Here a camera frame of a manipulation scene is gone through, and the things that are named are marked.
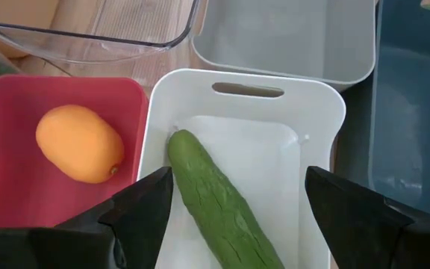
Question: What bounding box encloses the grey plastic basket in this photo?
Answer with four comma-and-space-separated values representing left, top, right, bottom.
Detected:
190, 0, 377, 93

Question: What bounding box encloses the pink plastic basket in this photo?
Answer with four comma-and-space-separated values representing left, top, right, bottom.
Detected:
0, 73, 149, 229

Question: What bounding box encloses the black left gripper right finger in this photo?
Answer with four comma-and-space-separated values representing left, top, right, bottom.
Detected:
304, 166, 430, 269

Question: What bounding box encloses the white plastic basket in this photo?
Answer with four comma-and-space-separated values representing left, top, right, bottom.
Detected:
136, 68, 347, 269

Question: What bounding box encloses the teal plastic basket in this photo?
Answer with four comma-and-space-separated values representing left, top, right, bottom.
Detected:
333, 0, 430, 221

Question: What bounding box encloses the orange citrus fruit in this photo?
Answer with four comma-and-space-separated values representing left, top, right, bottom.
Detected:
34, 104, 125, 185

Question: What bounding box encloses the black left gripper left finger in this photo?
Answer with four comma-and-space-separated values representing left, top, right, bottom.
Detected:
0, 166, 174, 269

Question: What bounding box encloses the light green cucumber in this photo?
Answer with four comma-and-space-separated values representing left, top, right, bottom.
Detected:
166, 129, 286, 269

